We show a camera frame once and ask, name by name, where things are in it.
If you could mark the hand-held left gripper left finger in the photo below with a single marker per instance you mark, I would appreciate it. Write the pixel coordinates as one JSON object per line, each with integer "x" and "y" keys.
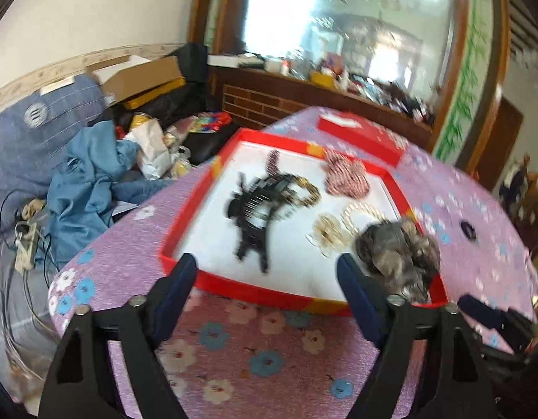
{"x": 177, "y": 288}

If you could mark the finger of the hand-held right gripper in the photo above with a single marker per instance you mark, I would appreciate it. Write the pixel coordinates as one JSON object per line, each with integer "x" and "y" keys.
{"x": 478, "y": 310}

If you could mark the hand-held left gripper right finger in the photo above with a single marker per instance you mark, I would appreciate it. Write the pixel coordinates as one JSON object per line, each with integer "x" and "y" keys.
{"x": 360, "y": 297}

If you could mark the grey organza scrunchie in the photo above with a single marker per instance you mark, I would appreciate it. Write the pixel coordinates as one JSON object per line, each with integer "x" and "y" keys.
{"x": 395, "y": 257}

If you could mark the red box tray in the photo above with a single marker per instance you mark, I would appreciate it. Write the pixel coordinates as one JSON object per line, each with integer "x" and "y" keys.
{"x": 208, "y": 235}

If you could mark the black claw clip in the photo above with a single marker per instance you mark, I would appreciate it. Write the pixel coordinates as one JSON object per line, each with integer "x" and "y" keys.
{"x": 256, "y": 214}

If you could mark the purple floral tablecloth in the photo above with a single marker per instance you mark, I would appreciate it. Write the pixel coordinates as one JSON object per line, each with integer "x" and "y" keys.
{"x": 120, "y": 253}

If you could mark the red plaid scrunchie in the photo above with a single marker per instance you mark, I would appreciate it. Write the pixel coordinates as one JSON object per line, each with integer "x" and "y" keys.
{"x": 345, "y": 174}

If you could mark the white plastic bag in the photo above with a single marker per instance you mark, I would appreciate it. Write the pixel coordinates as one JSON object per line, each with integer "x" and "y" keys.
{"x": 153, "y": 152}

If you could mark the blue cloth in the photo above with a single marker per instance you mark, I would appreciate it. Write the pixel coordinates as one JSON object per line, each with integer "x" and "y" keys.
{"x": 86, "y": 174}

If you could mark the white power strip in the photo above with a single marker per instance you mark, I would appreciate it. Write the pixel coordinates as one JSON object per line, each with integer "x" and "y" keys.
{"x": 25, "y": 244}

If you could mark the red box lid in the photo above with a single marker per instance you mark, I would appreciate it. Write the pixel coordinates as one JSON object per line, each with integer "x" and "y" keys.
{"x": 360, "y": 135}

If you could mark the wooden door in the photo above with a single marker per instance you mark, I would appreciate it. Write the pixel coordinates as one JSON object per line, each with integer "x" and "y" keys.
{"x": 500, "y": 139}

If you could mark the flat yellow box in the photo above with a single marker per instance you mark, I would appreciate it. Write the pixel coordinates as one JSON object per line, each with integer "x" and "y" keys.
{"x": 155, "y": 94}

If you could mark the blue plaid bedding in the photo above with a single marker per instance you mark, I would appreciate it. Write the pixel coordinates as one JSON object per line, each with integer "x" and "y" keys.
{"x": 33, "y": 148}

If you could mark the wooden cabinet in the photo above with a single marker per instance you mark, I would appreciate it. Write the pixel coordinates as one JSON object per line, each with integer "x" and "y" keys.
{"x": 260, "y": 100}

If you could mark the cardboard box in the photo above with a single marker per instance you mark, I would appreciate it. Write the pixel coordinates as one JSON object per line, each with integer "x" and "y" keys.
{"x": 142, "y": 76}

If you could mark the black bag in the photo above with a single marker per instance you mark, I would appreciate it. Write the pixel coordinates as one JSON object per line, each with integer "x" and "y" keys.
{"x": 192, "y": 63}

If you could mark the bamboo painted glass panel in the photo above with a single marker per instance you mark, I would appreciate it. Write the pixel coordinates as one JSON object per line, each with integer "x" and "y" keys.
{"x": 469, "y": 74}

